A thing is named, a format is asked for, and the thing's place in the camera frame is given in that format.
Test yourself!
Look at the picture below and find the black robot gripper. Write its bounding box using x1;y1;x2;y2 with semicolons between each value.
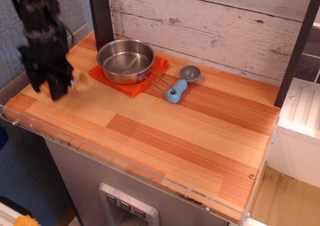
18;29;77;101

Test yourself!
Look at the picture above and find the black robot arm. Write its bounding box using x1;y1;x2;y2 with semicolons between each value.
11;0;77;101

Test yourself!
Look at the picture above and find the stainless steel pot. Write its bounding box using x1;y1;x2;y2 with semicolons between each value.
96;39;177;97

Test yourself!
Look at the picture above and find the orange knitted cloth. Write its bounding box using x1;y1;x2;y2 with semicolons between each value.
89;56;169;98

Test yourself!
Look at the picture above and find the grey toy fridge cabinet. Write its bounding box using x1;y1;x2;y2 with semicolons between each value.
45;139;228;225

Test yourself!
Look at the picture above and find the blue grey ice cream scoop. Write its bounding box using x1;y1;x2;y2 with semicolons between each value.
166;65;202;103

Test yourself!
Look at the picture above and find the yellow object bottom left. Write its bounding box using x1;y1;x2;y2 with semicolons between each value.
13;215;39;226

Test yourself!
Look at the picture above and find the silver water dispenser panel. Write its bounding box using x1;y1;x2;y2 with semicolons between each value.
99;182;160;225

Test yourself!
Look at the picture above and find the clear acrylic edge guard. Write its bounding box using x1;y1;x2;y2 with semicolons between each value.
3;101;280;224

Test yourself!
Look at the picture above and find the white toy sink unit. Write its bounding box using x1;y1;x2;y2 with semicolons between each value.
266;78;320;187

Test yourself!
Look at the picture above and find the dark right frame post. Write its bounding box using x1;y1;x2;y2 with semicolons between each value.
274;0;320;108

